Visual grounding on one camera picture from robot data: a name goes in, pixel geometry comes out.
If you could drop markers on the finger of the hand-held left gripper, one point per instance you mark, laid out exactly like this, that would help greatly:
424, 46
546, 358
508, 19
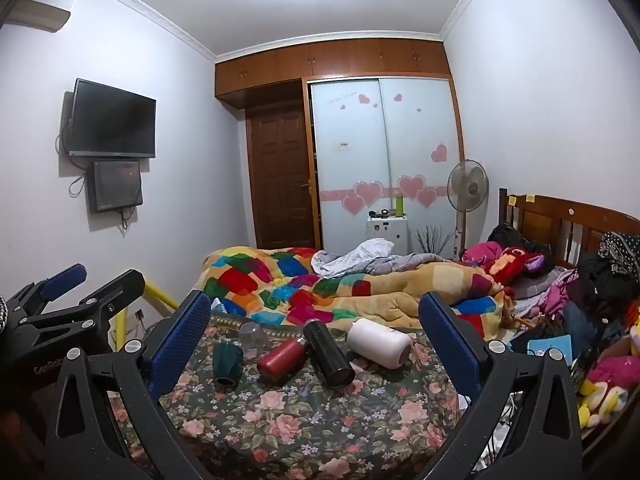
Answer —
62, 280
117, 287

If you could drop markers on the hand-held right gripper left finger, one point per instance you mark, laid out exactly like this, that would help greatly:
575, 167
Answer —
182, 340

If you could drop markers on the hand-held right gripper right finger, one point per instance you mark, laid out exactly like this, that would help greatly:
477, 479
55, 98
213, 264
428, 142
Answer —
445, 340

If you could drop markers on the dark green cup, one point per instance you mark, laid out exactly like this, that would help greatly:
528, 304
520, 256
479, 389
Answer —
227, 362

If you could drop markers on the white cup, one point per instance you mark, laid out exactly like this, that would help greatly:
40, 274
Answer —
377, 342

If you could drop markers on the clear plastic cup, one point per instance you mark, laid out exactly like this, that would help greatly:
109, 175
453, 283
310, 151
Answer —
252, 336

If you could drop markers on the pink plush toy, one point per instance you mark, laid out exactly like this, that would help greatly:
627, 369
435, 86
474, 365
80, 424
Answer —
480, 252

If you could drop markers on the dark twig plant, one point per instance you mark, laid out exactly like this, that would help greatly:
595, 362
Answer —
434, 242

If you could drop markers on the red bottle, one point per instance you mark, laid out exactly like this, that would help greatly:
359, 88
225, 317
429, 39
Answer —
280, 360

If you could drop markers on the red plush toy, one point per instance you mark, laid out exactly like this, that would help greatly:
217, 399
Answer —
515, 265

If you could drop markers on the colourful patchwork blanket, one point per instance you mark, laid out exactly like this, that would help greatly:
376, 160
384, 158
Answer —
350, 295

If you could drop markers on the light blue card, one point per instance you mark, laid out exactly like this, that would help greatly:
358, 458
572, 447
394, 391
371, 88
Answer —
550, 349

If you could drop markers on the black bottle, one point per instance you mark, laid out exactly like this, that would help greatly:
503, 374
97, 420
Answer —
327, 352

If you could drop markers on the small white cabinet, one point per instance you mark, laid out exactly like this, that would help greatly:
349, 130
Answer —
387, 234

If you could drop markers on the black bag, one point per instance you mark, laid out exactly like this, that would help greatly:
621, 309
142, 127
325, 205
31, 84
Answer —
505, 235

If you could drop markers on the grey white cloth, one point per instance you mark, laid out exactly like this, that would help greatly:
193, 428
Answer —
350, 260

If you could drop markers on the pink cloth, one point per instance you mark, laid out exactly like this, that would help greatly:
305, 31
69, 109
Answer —
560, 290

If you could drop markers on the green bottle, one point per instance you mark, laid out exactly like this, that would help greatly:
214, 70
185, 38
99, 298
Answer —
399, 206

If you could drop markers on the floral bedsheet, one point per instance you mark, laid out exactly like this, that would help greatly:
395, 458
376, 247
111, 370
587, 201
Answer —
310, 420

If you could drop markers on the standing fan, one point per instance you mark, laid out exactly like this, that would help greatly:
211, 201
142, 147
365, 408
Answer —
467, 182

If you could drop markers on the wooden bed headboard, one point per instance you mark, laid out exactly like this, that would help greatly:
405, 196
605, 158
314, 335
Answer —
560, 220

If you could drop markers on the yellow plush toy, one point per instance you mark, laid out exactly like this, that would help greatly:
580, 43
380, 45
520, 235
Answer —
600, 402

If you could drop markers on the pink stuffed toy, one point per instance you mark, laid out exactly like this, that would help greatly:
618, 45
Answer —
617, 370

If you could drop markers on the pile of black clothes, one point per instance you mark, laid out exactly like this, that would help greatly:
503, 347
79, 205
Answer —
607, 270

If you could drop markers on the brown wooden door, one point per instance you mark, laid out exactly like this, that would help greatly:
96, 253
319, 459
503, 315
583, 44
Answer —
280, 175

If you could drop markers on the wooden wardrobe with heart stickers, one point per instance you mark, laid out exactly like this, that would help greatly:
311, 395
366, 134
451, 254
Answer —
350, 125

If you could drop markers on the yellow metal rail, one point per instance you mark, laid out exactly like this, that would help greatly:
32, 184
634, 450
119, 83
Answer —
155, 296

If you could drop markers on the small grey wall monitor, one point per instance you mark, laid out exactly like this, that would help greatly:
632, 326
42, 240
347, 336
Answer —
115, 185

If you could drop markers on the black wall television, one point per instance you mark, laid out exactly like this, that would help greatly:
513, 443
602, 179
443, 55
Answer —
112, 117

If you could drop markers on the wall air conditioner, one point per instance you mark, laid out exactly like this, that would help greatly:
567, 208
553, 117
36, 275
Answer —
40, 16

